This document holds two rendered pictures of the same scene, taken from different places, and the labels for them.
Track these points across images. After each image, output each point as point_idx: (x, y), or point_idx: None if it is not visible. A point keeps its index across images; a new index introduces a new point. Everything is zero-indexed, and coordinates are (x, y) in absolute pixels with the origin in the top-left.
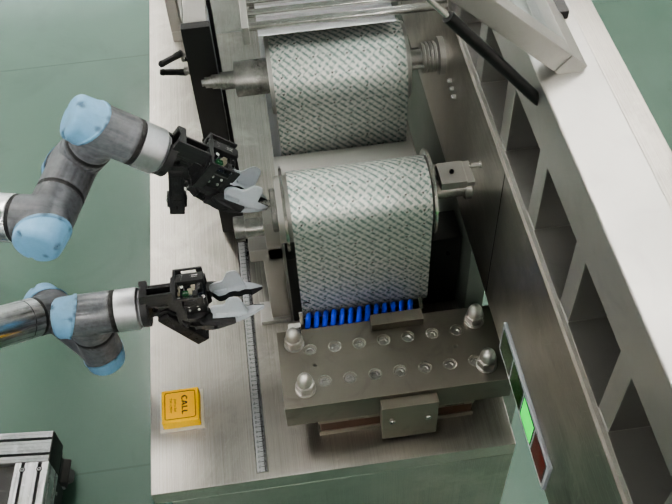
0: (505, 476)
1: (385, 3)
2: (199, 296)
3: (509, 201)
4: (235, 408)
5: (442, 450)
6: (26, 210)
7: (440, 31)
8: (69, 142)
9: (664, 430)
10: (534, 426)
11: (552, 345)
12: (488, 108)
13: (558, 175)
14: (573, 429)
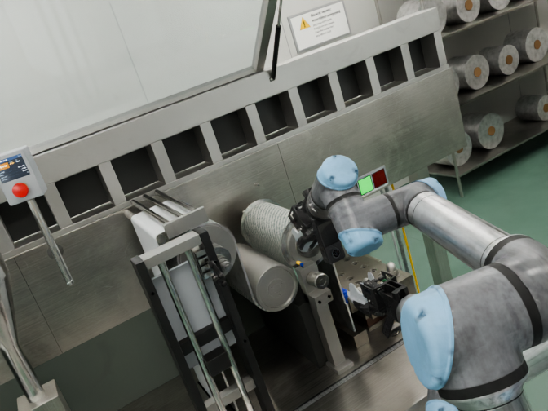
0: None
1: (155, 206)
2: (382, 271)
3: (289, 145)
4: None
5: None
6: (419, 186)
7: None
8: (354, 189)
9: (389, 41)
10: (369, 174)
11: (349, 128)
12: (240, 152)
13: (305, 74)
14: (377, 125)
